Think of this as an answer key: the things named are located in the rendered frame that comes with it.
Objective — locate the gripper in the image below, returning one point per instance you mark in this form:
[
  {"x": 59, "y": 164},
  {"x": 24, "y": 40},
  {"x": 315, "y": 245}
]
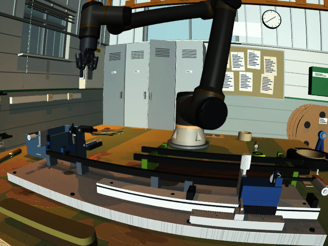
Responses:
[{"x": 88, "y": 44}]

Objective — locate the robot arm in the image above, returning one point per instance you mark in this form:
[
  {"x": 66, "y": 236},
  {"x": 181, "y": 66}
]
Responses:
[{"x": 164, "y": 15}]

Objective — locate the black hold-down clamp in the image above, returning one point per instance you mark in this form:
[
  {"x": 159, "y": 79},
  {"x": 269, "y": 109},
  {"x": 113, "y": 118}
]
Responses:
[{"x": 77, "y": 139}]

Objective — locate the blue-grey stop block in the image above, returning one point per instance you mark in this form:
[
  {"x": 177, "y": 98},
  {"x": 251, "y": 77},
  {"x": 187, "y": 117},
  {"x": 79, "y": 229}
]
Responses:
[{"x": 33, "y": 147}]

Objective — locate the green blank rack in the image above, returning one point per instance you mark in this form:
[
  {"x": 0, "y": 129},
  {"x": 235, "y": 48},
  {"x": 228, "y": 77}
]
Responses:
[
  {"x": 148, "y": 164},
  {"x": 280, "y": 154}
]

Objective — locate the black seal carrier blank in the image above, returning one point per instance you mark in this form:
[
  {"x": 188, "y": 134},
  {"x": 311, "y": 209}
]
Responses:
[
  {"x": 205, "y": 162},
  {"x": 220, "y": 155}
]

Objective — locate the black stop block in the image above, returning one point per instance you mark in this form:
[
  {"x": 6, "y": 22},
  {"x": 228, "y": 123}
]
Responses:
[
  {"x": 191, "y": 192},
  {"x": 312, "y": 199}
]

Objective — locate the white knurled lock knob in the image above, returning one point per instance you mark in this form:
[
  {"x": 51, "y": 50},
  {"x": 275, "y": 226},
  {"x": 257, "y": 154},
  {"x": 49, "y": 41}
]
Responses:
[{"x": 246, "y": 162}]

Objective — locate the blue fence block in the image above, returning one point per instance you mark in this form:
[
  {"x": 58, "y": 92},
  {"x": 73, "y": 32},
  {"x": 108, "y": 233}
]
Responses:
[{"x": 258, "y": 191}]

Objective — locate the window with blinds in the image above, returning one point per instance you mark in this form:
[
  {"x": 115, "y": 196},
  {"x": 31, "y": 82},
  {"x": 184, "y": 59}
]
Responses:
[{"x": 46, "y": 30}]

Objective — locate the grey locker row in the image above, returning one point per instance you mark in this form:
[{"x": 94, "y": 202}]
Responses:
[{"x": 138, "y": 84}]

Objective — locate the green tools on bench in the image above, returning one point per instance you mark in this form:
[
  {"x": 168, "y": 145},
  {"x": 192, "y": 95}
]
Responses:
[{"x": 107, "y": 132}]

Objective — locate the tall back window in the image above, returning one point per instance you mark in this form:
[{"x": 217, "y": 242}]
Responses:
[{"x": 166, "y": 30}]

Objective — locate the grey cradle block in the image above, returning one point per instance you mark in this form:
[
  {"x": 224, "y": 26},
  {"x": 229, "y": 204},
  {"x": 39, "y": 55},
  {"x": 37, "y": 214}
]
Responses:
[
  {"x": 188, "y": 185},
  {"x": 155, "y": 182},
  {"x": 82, "y": 168},
  {"x": 52, "y": 161}
]

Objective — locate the brown wooden board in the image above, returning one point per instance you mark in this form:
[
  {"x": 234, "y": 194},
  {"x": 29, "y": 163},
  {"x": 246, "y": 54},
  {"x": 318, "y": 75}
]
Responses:
[{"x": 46, "y": 225}]

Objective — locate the cork notice board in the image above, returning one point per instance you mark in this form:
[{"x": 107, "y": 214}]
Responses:
[{"x": 253, "y": 69}]

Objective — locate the beige tape roll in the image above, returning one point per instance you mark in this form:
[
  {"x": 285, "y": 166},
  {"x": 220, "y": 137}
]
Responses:
[{"x": 245, "y": 135}]

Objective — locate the green and yellow disc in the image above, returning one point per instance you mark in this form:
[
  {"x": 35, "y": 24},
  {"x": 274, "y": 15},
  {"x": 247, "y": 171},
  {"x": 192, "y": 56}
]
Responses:
[{"x": 258, "y": 153}]

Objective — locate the white scale bar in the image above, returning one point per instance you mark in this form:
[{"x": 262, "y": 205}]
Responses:
[{"x": 238, "y": 223}]

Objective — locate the blue reel crank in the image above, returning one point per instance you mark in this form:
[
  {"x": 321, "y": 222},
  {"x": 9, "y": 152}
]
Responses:
[{"x": 322, "y": 140}]

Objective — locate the beige wall socket rail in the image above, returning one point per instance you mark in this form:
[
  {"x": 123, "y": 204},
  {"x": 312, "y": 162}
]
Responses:
[{"x": 38, "y": 98}]

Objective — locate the dark blue clamp bracket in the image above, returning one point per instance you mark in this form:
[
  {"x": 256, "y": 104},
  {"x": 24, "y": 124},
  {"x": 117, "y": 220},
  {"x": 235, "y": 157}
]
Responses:
[{"x": 58, "y": 137}]

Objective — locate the long black jig rail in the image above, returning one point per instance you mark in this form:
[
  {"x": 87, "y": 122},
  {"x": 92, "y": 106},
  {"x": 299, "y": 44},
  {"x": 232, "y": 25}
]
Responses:
[{"x": 123, "y": 165}]

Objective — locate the grey jig base plate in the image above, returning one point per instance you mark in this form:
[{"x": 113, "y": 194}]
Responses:
[{"x": 77, "y": 187}]

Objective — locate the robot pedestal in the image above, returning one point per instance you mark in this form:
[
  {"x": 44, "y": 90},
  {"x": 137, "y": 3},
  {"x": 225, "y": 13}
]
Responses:
[{"x": 188, "y": 138}]

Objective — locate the white curved guide rail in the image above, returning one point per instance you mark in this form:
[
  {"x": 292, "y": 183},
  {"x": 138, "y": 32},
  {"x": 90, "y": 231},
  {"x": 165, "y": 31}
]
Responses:
[{"x": 164, "y": 196}]

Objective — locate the white wall clock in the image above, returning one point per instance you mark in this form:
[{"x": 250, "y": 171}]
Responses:
[{"x": 271, "y": 19}]

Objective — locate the green wall sign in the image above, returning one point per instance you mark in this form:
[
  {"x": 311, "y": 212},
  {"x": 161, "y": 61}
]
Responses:
[{"x": 319, "y": 81}]

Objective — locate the black lever with blue bracket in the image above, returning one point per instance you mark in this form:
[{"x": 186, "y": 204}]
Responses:
[{"x": 294, "y": 179}]

